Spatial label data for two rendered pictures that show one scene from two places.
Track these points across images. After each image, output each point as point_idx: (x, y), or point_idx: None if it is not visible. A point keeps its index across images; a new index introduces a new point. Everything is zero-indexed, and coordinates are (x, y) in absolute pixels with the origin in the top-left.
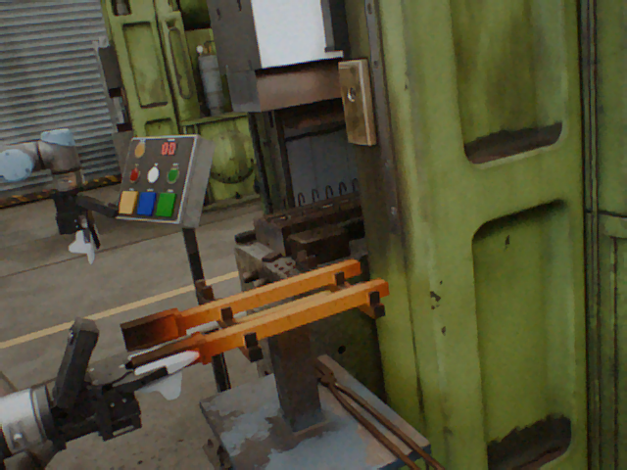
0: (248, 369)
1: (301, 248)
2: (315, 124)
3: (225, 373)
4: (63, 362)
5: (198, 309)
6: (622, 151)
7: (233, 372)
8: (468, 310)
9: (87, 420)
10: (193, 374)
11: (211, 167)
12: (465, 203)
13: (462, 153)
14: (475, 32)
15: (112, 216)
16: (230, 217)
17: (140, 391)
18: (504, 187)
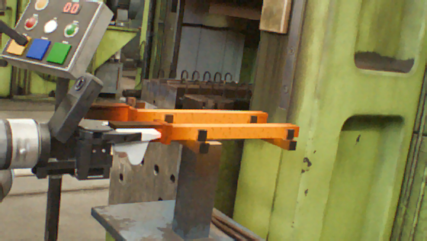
0: (58, 236)
1: (196, 105)
2: (223, 14)
3: (36, 235)
4: (62, 105)
5: (146, 110)
6: None
7: (43, 236)
8: (325, 181)
9: (69, 159)
10: (4, 229)
11: None
12: (345, 94)
13: (353, 56)
14: None
15: (21, 45)
16: (43, 110)
17: (115, 148)
18: (371, 92)
